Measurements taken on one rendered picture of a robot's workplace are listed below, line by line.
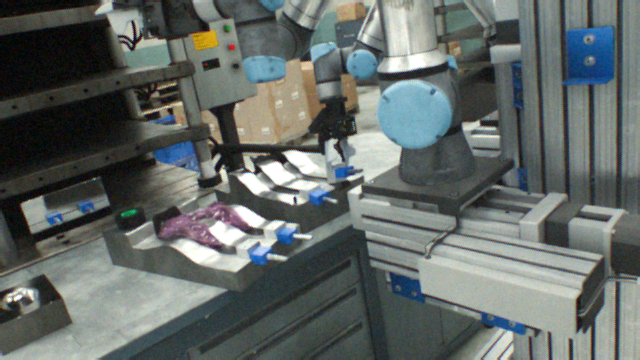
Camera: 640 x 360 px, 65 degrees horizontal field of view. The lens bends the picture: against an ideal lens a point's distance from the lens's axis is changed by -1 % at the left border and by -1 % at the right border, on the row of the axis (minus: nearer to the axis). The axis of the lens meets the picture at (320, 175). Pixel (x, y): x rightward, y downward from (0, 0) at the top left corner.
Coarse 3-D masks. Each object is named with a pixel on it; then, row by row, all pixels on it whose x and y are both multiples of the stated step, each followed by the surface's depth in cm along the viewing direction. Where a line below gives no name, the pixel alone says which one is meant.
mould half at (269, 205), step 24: (264, 168) 167; (312, 168) 170; (216, 192) 178; (240, 192) 164; (264, 192) 157; (336, 192) 149; (264, 216) 157; (288, 216) 146; (312, 216) 144; (336, 216) 150
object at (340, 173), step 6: (336, 162) 154; (342, 162) 151; (336, 168) 149; (342, 168) 146; (348, 168) 147; (330, 174) 150; (336, 174) 149; (342, 174) 147; (348, 174) 147; (354, 174) 148; (330, 180) 151; (336, 180) 149; (342, 180) 151
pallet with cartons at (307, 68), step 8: (304, 64) 658; (312, 64) 642; (304, 72) 606; (312, 72) 600; (304, 80) 610; (312, 80) 604; (344, 80) 645; (352, 80) 661; (312, 88) 608; (344, 88) 644; (352, 88) 660; (312, 96) 612; (344, 96) 644; (352, 96) 660; (312, 104) 617; (352, 104) 662; (312, 112) 621; (352, 112) 675; (312, 120) 673
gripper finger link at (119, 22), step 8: (104, 8) 93; (128, 8) 93; (136, 8) 93; (112, 16) 94; (120, 16) 93; (128, 16) 93; (136, 16) 93; (112, 24) 94; (120, 24) 94; (120, 32) 94
